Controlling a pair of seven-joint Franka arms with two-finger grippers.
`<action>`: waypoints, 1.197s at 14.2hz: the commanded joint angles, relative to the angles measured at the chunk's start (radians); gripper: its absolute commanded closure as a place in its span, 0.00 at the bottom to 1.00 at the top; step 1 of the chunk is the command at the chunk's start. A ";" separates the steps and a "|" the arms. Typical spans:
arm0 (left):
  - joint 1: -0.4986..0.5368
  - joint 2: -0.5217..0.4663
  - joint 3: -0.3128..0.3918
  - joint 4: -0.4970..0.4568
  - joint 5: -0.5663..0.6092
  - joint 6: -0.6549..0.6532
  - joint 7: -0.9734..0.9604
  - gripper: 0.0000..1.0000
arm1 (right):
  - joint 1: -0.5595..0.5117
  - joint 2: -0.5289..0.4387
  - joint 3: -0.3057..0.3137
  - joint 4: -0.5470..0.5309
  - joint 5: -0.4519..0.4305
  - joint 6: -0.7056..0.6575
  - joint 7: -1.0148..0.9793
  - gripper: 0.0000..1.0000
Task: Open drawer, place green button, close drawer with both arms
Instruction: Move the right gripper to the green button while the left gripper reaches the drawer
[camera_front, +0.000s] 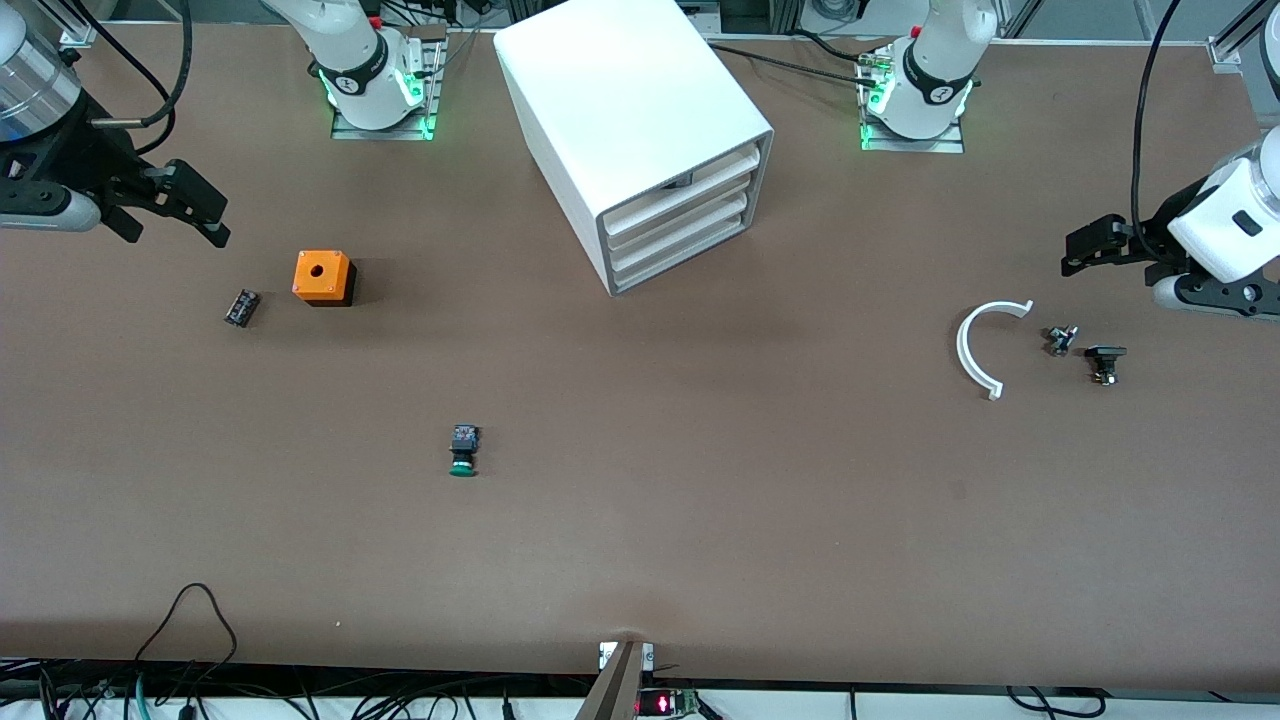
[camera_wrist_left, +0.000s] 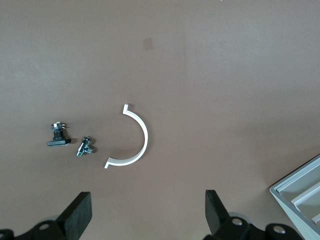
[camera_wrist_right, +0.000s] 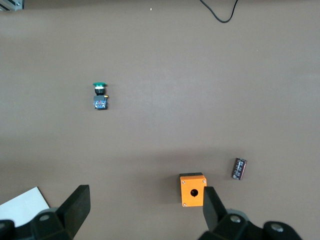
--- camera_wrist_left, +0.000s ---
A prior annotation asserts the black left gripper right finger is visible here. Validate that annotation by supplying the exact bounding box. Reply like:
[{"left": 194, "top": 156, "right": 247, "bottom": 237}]
[{"left": 201, "top": 189, "right": 303, "bottom": 240}]

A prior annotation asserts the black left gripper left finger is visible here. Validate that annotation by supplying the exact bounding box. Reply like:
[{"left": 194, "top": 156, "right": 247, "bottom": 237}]
[{"left": 0, "top": 191, "right": 93, "bottom": 240}]

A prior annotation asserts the white drawer cabinet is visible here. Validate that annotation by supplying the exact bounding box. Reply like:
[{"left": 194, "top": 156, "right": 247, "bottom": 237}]
[{"left": 269, "top": 153, "right": 320, "bottom": 240}]

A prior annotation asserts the chrome valve fitting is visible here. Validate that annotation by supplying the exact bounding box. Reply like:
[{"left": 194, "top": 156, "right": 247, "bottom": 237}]
[{"left": 76, "top": 135, "right": 97, "bottom": 158}]

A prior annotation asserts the white semicircular plastic clamp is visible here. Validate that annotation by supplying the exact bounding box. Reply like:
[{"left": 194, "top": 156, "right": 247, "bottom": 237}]
[{"left": 103, "top": 102, "right": 149, "bottom": 170}]

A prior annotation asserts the translucent square tape patch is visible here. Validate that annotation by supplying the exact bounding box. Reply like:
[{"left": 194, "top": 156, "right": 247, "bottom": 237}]
[{"left": 141, "top": 37, "right": 154, "bottom": 52}]

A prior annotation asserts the black push switch component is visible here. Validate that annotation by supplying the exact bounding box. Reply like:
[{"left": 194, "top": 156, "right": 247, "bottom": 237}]
[{"left": 46, "top": 120, "right": 72, "bottom": 148}]

